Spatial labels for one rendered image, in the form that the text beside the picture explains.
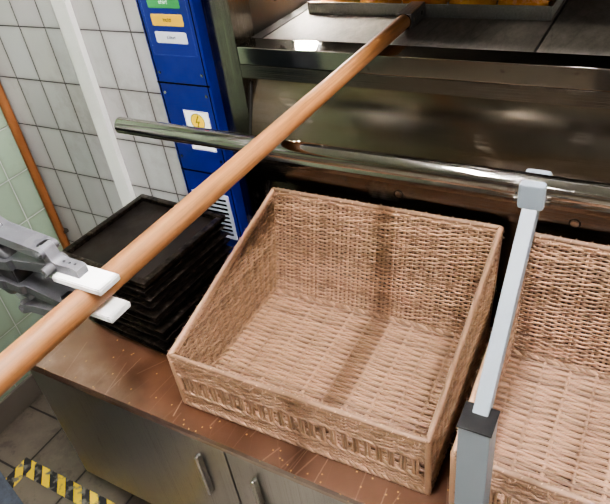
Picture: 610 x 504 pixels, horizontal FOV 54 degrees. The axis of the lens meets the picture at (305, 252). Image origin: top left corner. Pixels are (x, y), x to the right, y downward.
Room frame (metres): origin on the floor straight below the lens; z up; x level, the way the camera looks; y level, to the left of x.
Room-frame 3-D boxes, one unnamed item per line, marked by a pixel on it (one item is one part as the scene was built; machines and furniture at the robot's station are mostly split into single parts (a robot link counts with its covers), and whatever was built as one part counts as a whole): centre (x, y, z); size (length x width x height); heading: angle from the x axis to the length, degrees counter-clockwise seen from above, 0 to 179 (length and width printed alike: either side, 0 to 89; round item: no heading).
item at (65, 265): (0.53, 0.25, 1.23); 0.05 x 0.01 x 0.03; 57
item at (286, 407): (0.93, -0.05, 0.72); 0.56 x 0.49 x 0.28; 57
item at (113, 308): (0.51, 0.23, 1.18); 0.07 x 0.03 x 0.01; 57
